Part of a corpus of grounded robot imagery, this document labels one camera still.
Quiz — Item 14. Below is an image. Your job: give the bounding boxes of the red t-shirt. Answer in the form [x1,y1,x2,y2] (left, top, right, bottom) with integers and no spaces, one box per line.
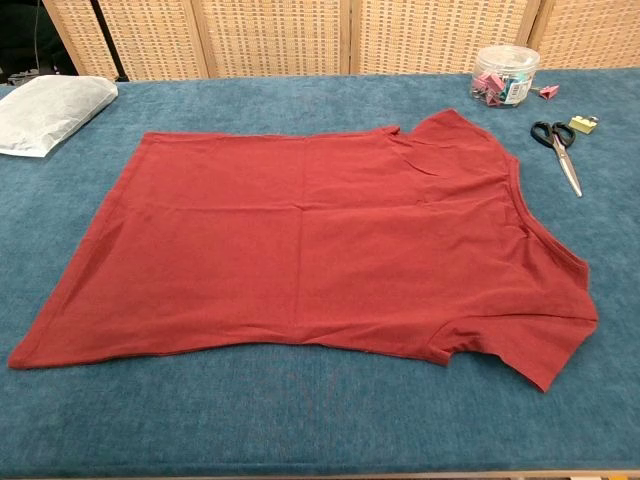
[7,108,600,396]

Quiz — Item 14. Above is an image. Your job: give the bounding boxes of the blue carpet table cover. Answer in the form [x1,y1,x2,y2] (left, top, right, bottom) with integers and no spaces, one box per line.
[0,68,640,476]

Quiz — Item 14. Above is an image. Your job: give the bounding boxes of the wicker folding screen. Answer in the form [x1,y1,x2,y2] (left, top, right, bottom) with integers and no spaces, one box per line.
[42,0,640,81]

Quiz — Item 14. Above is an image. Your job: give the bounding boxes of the clear jar of binder clips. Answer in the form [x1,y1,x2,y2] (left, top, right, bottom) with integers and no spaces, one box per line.
[469,44,542,109]

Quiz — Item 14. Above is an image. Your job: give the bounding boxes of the plain white frosted bag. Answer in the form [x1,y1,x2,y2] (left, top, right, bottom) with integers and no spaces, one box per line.
[0,74,119,159]

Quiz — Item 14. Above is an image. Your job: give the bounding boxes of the black-handled scissors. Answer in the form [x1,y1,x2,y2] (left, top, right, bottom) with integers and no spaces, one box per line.
[529,120,585,199]

